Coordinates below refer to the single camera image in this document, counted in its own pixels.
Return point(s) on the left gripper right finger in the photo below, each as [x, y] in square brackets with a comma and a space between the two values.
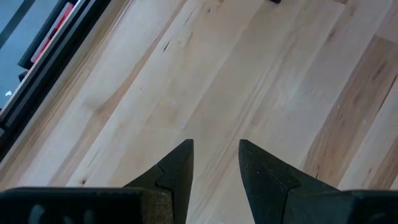
[270, 193]

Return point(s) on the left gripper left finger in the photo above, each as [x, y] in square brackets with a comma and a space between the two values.
[174, 186]

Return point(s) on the wooden shelf with black legs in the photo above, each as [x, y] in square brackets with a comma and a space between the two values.
[275, 1]

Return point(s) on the white scrap on floor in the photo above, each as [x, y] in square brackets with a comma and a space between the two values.
[8, 93]

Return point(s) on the black and red toolbox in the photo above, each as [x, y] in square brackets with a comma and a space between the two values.
[46, 37]

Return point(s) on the black aluminium rig frame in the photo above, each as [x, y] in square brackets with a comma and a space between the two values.
[62, 59]

